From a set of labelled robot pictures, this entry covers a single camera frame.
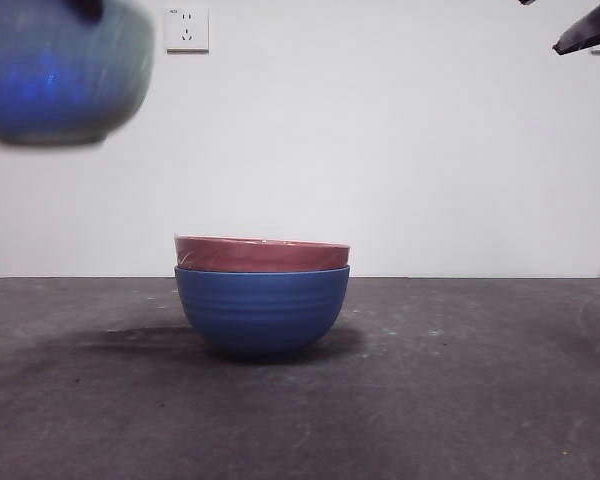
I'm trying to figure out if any white wall socket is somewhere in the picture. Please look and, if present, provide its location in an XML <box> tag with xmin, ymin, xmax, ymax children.
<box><xmin>165</xmin><ymin>6</ymin><xmax>210</xmax><ymax>54</ymax></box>

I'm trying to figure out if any green ribbed bowl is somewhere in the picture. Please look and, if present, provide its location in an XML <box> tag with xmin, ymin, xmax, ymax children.
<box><xmin>0</xmin><ymin>0</ymin><xmax>157</xmax><ymax>149</ymax></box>

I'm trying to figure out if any blue ribbed bowl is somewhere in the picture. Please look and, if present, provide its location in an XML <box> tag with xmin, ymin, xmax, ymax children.
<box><xmin>173</xmin><ymin>264</ymin><xmax>352</xmax><ymax>361</ymax></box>

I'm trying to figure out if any red ribbed bowl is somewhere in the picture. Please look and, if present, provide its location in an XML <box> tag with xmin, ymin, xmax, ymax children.
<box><xmin>173</xmin><ymin>234</ymin><xmax>352</xmax><ymax>274</ymax></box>

